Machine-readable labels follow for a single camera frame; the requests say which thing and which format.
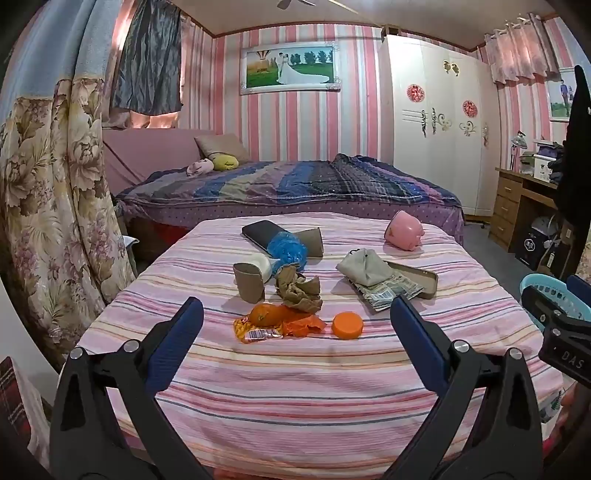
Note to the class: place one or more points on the ceiling fan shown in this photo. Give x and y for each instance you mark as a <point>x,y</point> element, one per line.
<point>295,3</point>

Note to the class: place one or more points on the tan phone case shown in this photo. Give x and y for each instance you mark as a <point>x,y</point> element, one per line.
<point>422,277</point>

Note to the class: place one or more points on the grey shiny curtain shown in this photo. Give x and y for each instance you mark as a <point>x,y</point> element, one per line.
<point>147,60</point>

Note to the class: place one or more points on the beige pillow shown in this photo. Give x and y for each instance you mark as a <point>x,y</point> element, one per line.
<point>221,145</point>

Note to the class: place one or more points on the light brown cardboard tube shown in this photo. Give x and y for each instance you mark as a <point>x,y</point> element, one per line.
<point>249,284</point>

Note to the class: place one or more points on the multicolour striped quilt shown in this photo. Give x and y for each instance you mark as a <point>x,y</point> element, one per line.
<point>300,180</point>

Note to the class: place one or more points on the orange plastic cap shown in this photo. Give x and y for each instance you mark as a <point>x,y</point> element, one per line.
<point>347,326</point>

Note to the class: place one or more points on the white paper cup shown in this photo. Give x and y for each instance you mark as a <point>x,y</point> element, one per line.
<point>267,266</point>

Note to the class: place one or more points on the black hanging coat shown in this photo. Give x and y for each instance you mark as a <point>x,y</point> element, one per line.
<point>575,175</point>

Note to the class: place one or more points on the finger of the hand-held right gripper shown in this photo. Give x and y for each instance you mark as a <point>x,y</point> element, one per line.
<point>581,295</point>
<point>549,307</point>

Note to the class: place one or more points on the pink valance curtain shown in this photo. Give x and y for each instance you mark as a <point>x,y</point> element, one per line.
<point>521,50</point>

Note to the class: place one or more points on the black phone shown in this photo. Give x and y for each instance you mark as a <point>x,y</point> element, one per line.
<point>261,233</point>

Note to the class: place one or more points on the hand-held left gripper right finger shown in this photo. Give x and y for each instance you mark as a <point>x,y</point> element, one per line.
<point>415,341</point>

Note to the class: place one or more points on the crumpled blue plastic bag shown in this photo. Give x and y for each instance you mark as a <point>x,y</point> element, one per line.
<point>287,249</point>

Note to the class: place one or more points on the pink plush toy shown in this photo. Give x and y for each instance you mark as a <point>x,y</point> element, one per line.
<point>198,167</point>

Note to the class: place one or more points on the yellow plush toy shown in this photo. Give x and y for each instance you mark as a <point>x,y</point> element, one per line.
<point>224,161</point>

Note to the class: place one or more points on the wooden desk with drawers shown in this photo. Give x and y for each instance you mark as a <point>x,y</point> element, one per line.
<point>508,198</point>

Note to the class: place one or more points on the desk lamp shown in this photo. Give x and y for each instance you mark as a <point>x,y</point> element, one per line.
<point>518,141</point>

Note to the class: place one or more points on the pink plastic cup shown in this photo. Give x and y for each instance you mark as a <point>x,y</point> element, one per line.
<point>404,230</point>

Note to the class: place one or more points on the white box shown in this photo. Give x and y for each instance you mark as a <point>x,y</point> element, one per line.
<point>542,166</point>

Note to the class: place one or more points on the small framed photo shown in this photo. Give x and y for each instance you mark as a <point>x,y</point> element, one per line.
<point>559,94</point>

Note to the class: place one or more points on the purple cloth bundle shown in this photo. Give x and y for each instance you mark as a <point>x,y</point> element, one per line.
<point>549,150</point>

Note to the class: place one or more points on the crumpled brown paper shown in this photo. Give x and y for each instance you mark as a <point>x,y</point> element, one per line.
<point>298,290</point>

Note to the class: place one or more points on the purple dotted bed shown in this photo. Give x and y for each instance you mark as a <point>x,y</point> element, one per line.
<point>221,210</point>

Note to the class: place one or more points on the framed wedding picture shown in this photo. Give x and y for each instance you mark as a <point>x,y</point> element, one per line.
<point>291,67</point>

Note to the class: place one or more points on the orange snack wrapper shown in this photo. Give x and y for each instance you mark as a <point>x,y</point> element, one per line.
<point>258,333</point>

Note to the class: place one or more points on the red plaid bag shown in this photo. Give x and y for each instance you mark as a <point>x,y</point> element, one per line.
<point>14,397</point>

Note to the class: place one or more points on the white wardrobe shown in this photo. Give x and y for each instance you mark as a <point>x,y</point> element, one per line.
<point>438,124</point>

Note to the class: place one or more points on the orange peel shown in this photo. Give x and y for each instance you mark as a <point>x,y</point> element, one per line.
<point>268,314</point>

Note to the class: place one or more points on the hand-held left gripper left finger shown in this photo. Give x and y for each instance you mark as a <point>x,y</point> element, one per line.
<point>178,341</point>

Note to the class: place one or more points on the light blue plastic basket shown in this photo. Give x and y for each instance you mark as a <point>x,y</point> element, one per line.
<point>535,281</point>

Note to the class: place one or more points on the black printed bag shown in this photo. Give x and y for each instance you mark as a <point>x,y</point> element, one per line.
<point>533,244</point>

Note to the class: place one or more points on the floral curtain with blue top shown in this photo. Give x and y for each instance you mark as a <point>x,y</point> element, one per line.
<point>51,184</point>

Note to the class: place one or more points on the printed carton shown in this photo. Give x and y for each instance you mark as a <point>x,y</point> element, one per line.
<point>388,293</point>

